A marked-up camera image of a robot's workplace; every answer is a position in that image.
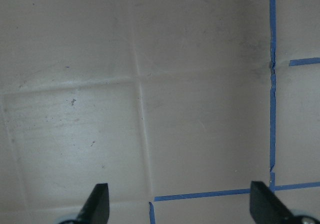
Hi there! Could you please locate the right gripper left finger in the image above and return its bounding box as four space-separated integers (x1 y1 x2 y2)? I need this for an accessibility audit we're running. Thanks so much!
74 183 110 224

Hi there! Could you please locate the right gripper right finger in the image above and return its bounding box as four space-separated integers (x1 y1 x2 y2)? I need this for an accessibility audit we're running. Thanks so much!
249 181 305 224

